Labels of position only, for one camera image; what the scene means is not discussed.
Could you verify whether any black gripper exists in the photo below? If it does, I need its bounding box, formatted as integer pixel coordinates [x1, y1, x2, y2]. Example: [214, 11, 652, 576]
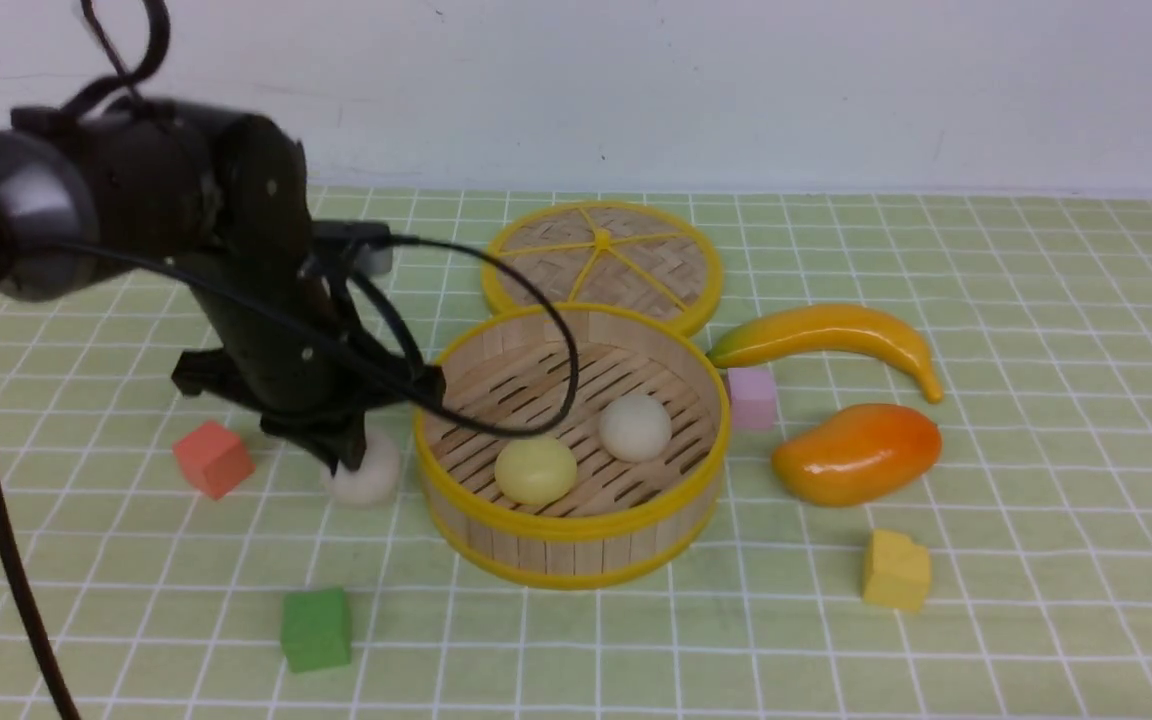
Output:
[179, 111, 445, 473]

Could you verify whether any white bun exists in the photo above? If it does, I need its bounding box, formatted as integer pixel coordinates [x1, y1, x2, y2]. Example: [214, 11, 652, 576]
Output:
[320, 427, 403, 509]
[598, 395, 673, 462]

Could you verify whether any yellow bun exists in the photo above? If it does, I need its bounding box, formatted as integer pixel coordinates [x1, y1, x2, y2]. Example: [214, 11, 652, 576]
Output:
[494, 435, 579, 506]

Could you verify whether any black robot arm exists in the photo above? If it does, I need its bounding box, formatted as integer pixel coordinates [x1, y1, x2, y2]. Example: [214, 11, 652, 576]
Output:
[0, 100, 445, 470]

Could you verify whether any bamboo steamer tray yellow rim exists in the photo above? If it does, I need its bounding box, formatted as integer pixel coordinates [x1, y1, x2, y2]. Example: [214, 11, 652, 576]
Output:
[412, 304, 732, 591]

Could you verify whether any woven bamboo steamer lid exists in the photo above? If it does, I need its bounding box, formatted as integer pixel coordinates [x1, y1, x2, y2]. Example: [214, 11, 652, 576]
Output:
[482, 200, 723, 336]

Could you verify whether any red foam cube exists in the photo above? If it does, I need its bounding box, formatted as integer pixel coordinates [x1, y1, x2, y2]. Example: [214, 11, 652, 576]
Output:
[172, 420, 255, 501]

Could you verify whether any green foam cube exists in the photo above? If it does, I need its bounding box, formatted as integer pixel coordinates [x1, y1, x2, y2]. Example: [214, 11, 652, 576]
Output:
[280, 588, 353, 674]

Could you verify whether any green checkered tablecloth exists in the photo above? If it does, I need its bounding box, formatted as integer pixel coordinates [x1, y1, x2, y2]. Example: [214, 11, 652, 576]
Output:
[0, 194, 1152, 719]

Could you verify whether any pink foam cube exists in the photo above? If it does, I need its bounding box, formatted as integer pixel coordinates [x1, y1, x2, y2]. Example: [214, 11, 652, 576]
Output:
[723, 366, 780, 430]

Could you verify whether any yellow toy banana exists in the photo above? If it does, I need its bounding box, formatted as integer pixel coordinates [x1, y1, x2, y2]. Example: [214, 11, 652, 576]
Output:
[707, 304, 945, 404]

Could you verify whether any orange toy mango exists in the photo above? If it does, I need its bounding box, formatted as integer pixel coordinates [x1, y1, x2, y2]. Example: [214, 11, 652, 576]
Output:
[771, 404, 943, 509]

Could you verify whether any yellow foam cube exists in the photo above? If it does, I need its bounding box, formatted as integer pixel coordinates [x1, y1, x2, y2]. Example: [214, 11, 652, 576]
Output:
[861, 528, 932, 612]

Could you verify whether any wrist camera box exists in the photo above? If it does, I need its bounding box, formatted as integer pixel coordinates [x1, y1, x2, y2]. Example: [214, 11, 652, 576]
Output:
[311, 219, 394, 276]

